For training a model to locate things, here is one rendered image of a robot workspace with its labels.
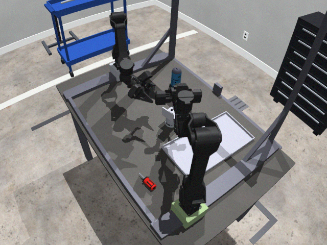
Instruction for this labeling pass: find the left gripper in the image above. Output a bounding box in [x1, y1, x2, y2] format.
[155, 89, 202, 110]

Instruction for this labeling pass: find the blue electric screwdriver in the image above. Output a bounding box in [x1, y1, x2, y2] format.
[171, 67, 182, 87]

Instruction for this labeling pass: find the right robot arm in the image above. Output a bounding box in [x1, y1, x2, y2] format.
[109, 11, 152, 84]

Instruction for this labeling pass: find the grey cylindrical joint module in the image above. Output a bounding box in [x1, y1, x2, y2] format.
[165, 118, 174, 128]

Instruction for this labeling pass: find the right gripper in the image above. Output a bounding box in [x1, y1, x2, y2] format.
[127, 76, 156, 103]

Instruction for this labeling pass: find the white square plate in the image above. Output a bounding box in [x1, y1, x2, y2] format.
[162, 107, 175, 122]

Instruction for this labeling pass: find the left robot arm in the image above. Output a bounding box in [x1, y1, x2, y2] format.
[170, 83, 222, 216]

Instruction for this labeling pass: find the white shallow tray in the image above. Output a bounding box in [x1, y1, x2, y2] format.
[161, 111, 255, 175]

